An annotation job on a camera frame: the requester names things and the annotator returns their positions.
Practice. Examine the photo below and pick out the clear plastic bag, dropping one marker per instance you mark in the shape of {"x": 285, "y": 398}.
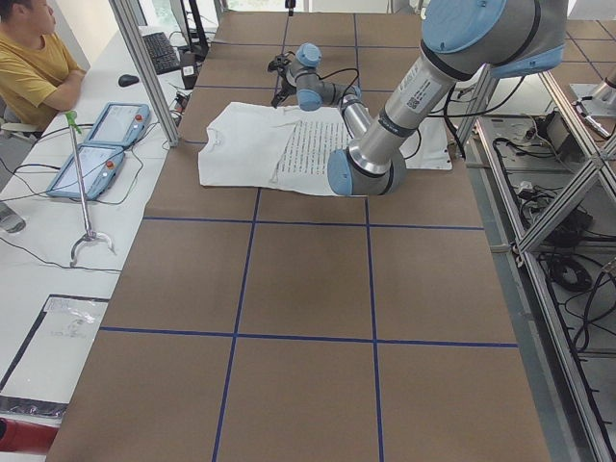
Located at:
{"x": 40, "y": 380}

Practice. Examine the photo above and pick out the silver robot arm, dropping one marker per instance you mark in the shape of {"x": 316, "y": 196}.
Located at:
{"x": 299, "y": 76}
{"x": 516, "y": 38}

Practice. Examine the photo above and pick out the black computer mouse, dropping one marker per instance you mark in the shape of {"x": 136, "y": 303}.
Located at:
{"x": 127, "y": 80}

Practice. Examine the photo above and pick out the person in yellow shirt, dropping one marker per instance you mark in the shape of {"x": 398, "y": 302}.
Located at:
{"x": 39, "y": 76}

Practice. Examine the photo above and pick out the aluminium frame post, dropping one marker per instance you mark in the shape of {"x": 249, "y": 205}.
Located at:
{"x": 128, "y": 26}

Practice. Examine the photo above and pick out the black keyboard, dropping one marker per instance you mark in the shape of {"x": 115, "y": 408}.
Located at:
{"x": 162, "y": 54}

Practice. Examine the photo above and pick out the upper blue teach pendant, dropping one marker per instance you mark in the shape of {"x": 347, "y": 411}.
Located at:
{"x": 119, "y": 124}

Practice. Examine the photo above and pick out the white long-sleeve printed shirt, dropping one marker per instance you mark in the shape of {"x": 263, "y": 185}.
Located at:
{"x": 284, "y": 149}

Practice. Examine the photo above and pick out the aluminium side frame rail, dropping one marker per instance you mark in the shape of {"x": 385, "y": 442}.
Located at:
{"x": 546, "y": 150}

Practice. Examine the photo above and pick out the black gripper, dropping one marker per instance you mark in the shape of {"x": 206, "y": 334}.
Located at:
{"x": 284, "y": 85}

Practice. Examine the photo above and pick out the blue teach pendant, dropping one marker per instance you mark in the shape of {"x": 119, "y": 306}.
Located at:
{"x": 100, "y": 164}
{"x": 119, "y": 124}

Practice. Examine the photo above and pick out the lower blue teach pendant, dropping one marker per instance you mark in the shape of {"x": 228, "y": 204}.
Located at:
{"x": 100, "y": 164}

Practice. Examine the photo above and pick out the green-handled reacher grabber tool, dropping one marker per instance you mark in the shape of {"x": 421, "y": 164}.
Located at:
{"x": 90, "y": 235}

